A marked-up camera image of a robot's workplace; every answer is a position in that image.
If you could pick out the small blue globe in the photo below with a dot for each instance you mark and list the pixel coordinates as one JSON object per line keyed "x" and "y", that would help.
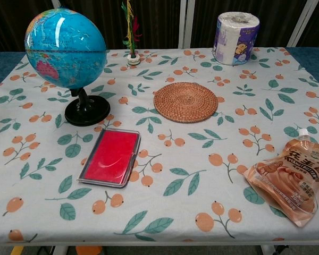
{"x": 66, "y": 47}

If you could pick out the white leaf fruit print tablecloth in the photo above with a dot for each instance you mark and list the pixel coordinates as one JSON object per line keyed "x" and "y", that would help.
{"x": 175, "y": 148}

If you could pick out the round woven rattan coaster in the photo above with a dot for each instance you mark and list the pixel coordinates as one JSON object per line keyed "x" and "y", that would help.
{"x": 186, "y": 102}

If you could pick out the white pink card box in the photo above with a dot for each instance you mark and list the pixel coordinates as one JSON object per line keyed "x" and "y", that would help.
{"x": 111, "y": 156}

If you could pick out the small vase with flowers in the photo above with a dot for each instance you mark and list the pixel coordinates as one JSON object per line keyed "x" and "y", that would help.
{"x": 133, "y": 59}

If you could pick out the wrapped toilet paper roll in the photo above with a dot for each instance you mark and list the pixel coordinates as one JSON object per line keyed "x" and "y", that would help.
{"x": 234, "y": 40}

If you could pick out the peanut butter spout pouch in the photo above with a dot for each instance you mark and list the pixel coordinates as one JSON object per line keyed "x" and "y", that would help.
{"x": 289, "y": 180}

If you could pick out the orange round object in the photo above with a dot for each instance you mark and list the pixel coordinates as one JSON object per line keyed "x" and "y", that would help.
{"x": 89, "y": 250}

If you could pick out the white partition frame post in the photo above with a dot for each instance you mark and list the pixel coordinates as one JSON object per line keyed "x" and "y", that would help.
{"x": 55, "y": 2}
{"x": 303, "y": 24}
{"x": 186, "y": 24}

